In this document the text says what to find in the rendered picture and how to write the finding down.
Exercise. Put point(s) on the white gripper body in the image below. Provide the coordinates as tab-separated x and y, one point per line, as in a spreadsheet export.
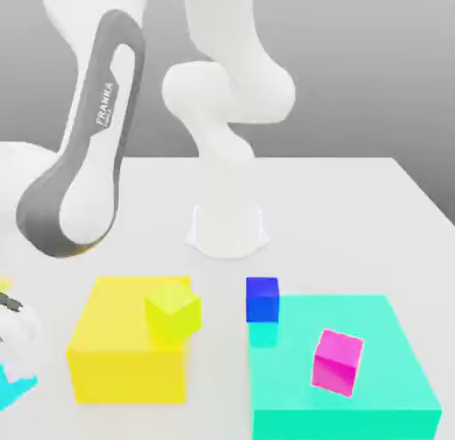
21	344

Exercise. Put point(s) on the small cyan cube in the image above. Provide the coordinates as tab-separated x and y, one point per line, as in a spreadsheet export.
14	393

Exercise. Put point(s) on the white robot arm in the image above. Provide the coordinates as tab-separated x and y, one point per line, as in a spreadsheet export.
89	169

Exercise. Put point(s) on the small yellow-green cube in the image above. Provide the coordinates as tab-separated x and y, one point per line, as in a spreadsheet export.
172	315

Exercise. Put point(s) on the small turquoise cube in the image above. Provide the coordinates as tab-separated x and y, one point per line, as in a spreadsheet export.
263	335

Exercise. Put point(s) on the small blue cube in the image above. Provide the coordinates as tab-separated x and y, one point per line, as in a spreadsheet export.
262	305

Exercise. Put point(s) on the small magenta cube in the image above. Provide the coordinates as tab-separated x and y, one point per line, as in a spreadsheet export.
336	365

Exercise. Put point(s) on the large yellow box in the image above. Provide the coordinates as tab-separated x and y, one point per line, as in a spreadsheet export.
121	369

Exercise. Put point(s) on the large aqua box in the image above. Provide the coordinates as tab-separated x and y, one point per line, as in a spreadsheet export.
384	422

